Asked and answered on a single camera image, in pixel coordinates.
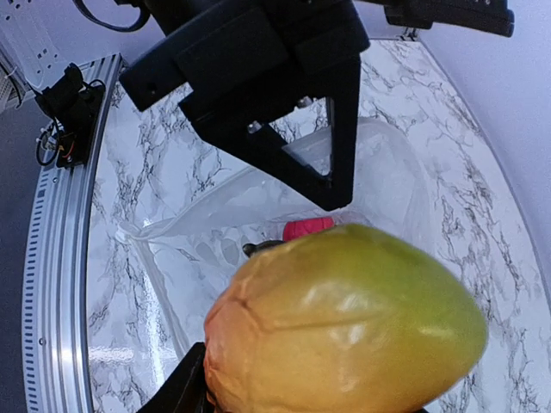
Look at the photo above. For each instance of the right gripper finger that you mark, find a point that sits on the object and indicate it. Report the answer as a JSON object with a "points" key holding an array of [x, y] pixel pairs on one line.
{"points": [[185, 391]]}

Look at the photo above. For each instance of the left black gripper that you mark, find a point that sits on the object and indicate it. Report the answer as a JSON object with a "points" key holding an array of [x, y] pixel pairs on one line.
{"points": [[249, 63]]}

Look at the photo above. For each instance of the red crinkled fruit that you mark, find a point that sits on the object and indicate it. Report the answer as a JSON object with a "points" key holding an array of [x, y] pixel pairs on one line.
{"points": [[304, 227]]}

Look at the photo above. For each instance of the clear zip top bag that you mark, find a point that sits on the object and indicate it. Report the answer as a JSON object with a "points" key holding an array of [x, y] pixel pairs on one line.
{"points": [[190, 258]]}

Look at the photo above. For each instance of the orange carrot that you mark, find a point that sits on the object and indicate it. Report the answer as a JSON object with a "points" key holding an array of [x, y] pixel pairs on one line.
{"points": [[351, 319]]}

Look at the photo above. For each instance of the purple eggplant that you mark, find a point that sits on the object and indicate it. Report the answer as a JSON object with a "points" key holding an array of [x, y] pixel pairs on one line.
{"points": [[251, 249]]}

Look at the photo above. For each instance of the front aluminium rail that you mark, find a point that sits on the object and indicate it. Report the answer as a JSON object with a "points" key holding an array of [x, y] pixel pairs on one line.
{"points": [[55, 360]]}

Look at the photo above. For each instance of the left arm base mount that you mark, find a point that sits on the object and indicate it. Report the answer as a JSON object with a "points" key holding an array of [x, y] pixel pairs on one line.
{"points": [[73, 107]]}

